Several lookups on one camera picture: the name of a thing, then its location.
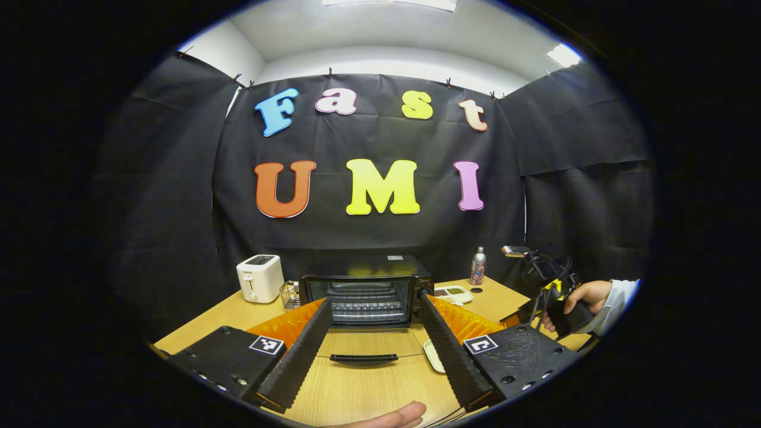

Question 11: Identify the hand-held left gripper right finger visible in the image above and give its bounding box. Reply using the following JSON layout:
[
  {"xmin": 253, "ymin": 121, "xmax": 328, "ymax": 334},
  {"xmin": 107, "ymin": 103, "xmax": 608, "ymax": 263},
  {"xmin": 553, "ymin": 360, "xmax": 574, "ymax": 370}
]
[{"xmin": 416, "ymin": 289, "xmax": 582, "ymax": 413}]

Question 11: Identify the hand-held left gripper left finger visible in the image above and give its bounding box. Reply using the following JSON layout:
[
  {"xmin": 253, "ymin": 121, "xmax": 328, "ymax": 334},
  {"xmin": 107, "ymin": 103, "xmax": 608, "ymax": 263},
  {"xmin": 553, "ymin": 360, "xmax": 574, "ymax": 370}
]
[{"xmin": 168, "ymin": 296, "xmax": 335, "ymax": 415}]

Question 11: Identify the square plate with pink food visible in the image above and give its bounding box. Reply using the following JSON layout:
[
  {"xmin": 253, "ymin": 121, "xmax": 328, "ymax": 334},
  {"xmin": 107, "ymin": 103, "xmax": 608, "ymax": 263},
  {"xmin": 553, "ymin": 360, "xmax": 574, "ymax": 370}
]
[{"xmin": 423, "ymin": 339, "xmax": 446, "ymax": 375}]

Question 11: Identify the black electric oven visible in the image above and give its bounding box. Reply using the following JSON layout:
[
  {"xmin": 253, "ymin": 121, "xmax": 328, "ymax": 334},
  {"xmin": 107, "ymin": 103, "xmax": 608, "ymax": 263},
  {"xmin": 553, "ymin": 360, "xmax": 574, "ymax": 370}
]
[{"xmin": 298, "ymin": 254, "xmax": 436, "ymax": 365}]

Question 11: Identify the white divided seasoning plate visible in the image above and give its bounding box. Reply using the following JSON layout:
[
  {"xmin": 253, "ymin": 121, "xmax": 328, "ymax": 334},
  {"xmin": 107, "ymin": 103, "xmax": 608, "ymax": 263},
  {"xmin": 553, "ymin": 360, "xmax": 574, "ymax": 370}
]
[{"xmin": 433, "ymin": 285, "xmax": 475, "ymax": 306}]

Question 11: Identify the silver drink bottle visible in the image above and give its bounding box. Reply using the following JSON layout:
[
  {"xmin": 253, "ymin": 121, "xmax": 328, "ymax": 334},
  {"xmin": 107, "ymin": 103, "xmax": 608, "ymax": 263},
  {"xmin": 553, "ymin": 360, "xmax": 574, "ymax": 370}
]
[{"xmin": 469, "ymin": 246, "xmax": 488, "ymax": 287}]

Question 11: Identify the small clear glass container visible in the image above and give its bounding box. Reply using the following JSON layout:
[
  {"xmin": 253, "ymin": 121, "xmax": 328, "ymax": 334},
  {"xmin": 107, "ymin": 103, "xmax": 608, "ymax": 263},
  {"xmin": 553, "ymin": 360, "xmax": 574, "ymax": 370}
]
[{"xmin": 279, "ymin": 280, "xmax": 301, "ymax": 311}]

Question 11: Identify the white toaster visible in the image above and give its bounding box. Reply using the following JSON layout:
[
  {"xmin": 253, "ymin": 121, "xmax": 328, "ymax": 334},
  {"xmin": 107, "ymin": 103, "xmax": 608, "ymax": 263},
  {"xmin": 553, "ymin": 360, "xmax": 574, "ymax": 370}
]
[{"xmin": 235, "ymin": 254, "xmax": 285, "ymax": 304}]

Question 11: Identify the black backdrop cloth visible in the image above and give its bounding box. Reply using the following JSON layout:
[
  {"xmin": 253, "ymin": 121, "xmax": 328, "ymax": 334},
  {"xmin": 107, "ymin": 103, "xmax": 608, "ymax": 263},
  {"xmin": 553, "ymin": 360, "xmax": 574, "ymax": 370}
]
[{"xmin": 104, "ymin": 51, "xmax": 655, "ymax": 342}]

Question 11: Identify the small ceiling light panel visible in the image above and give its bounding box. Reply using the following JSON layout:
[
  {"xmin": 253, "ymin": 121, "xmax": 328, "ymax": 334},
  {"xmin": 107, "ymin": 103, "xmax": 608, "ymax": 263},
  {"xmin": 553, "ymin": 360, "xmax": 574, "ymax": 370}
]
[{"xmin": 546, "ymin": 43, "xmax": 583, "ymax": 68}]

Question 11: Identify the large ceiling light panel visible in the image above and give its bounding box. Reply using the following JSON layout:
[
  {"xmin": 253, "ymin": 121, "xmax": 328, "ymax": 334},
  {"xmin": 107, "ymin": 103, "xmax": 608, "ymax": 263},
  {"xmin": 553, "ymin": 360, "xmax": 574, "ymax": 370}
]
[{"xmin": 323, "ymin": 0, "xmax": 458, "ymax": 12}]

